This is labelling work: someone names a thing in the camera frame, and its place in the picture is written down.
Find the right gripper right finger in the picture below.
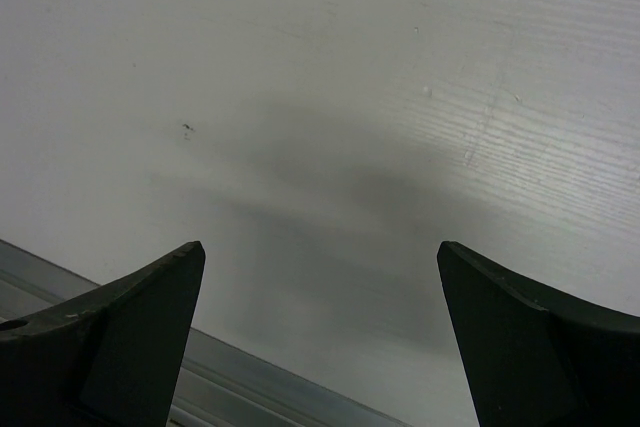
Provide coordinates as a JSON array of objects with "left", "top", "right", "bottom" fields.
[{"left": 437, "top": 241, "right": 639, "bottom": 426}]

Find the front aluminium rail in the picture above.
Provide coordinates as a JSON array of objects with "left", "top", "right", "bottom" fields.
[{"left": 1, "top": 242, "right": 401, "bottom": 426}]

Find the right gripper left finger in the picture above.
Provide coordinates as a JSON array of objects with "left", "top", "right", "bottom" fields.
[{"left": 1, "top": 241, "right": 205, "bottom": 426}]

